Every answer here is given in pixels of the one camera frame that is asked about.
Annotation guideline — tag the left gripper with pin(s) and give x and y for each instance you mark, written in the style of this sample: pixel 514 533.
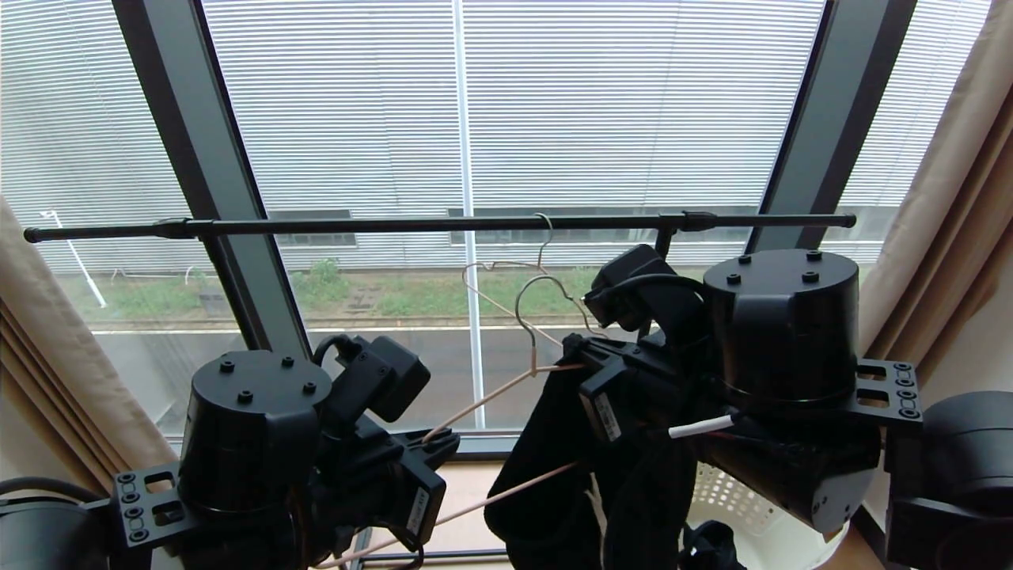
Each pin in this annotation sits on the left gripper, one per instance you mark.
pixel 372 507

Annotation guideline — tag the beige curtain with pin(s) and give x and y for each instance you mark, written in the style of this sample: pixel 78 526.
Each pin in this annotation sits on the beige curtain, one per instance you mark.
pixel 950 198
pixel 47 317

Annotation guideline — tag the black shorts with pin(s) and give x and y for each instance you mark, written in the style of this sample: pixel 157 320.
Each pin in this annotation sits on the black shorts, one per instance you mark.
pixel 554 491

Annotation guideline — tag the black clothes rack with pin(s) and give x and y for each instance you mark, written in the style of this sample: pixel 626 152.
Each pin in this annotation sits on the black clothes rack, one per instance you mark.
pixel 396 225

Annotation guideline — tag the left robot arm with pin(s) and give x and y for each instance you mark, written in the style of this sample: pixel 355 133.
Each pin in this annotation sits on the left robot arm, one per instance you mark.
pixel 245 427

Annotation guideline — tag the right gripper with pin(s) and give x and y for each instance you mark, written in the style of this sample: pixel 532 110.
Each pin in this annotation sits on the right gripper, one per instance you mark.
pixel 775 467

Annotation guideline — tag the black garment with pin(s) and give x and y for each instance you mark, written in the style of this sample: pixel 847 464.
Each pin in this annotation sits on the black garment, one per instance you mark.
pixel 708 550

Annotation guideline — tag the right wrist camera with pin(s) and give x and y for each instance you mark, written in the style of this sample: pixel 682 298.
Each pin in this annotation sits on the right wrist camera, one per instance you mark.
pixel 633 301

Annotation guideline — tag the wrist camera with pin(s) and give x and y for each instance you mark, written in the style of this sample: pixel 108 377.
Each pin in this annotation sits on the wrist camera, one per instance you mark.
pixel 388 380
pixel 633 301

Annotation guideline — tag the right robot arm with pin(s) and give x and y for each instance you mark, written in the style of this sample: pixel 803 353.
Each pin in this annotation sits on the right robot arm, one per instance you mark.
pixel 783 332

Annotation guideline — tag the pink clothes hanger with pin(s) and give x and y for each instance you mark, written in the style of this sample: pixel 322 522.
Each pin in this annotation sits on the pink clothes hanger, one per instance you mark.
pixel 483 403
pixel 506 309

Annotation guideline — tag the white laundry basket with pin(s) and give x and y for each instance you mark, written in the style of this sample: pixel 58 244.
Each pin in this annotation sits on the white laundry basket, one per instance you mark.
pixel 736 499

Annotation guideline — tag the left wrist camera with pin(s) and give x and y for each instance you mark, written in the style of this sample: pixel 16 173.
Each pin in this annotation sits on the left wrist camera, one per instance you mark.
pixel 388 380

